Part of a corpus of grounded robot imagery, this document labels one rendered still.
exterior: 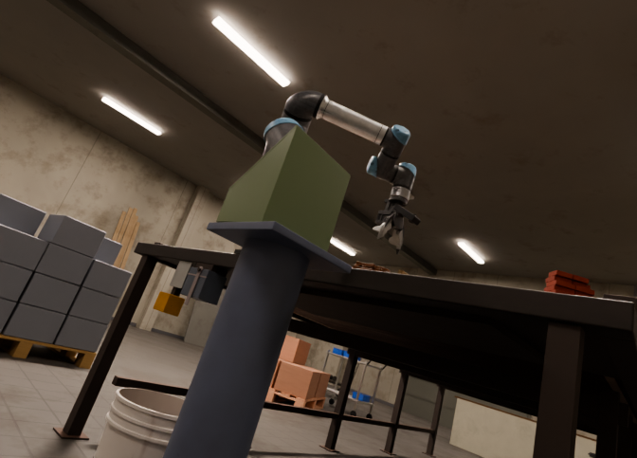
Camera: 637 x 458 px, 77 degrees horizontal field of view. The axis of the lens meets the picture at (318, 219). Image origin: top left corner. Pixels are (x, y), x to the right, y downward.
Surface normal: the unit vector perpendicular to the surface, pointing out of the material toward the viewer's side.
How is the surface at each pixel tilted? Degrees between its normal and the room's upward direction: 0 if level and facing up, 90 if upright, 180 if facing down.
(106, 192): 90
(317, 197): 90
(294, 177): 90
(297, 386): 90
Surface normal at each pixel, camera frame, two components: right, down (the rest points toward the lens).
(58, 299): 0.79, 0.04
